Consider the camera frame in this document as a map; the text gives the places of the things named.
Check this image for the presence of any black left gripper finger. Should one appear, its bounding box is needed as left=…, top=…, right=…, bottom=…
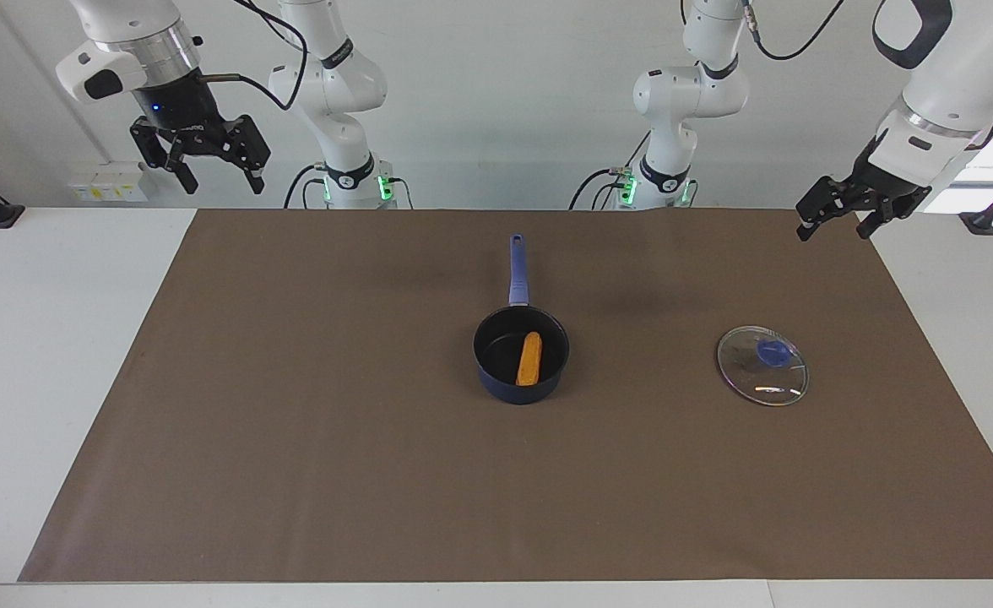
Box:
left=856, top=198, right=911, bottom=240
left=796, top=177, right=856, bottom=242

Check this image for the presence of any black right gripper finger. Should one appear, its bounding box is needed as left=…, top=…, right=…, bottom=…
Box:
left=130, top=118, right=198, bottom=195
left=214, top=115, right=271, bottom=193

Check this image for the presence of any glass lid with blue knob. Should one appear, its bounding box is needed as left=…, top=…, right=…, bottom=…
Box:
left=717, top=325, right=810, bottom=407

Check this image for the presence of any yellow corn cob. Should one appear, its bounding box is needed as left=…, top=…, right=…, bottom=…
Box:
left=516, top=331, right=543, bottom=388

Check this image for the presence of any brown table mat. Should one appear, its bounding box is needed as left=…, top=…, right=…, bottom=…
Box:
left=18, top=209, right=993, bottom=584

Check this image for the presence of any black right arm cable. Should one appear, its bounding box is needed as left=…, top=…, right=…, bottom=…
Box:
left=197, top=0, right=310, bottom=112

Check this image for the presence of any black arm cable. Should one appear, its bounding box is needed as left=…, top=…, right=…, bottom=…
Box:
left=197, top=0, right=310, bottom=112
left=741, top=0, right=848, bottom=62

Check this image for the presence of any white wall socket box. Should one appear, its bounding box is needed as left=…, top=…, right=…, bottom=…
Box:
left=68, top=160, right=158, bottom=204

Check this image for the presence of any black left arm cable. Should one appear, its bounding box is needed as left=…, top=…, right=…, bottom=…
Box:
left=741, top=0, right=848, bottom=62

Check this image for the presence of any black pot purple handle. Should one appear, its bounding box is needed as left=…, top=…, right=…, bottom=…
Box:
left=473, top=234, right=571, bottom=406

